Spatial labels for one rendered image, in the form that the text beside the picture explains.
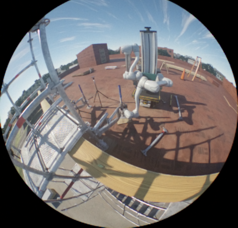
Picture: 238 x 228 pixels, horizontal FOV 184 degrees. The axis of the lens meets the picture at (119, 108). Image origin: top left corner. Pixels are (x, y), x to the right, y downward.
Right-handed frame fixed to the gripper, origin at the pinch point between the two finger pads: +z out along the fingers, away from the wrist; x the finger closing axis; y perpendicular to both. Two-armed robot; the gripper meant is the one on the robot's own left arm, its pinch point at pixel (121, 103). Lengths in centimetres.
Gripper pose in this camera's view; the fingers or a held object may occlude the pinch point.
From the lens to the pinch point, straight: 143.3
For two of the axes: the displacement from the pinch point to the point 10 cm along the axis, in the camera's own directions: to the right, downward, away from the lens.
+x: 9.3, -3.2, 1.7
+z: -3.4, -6.3, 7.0
